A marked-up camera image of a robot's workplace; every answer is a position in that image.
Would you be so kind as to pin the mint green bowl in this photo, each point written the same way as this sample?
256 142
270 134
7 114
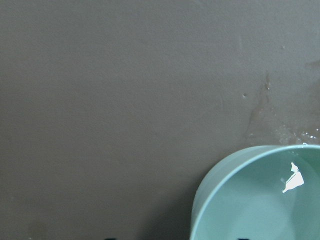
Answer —
266 192

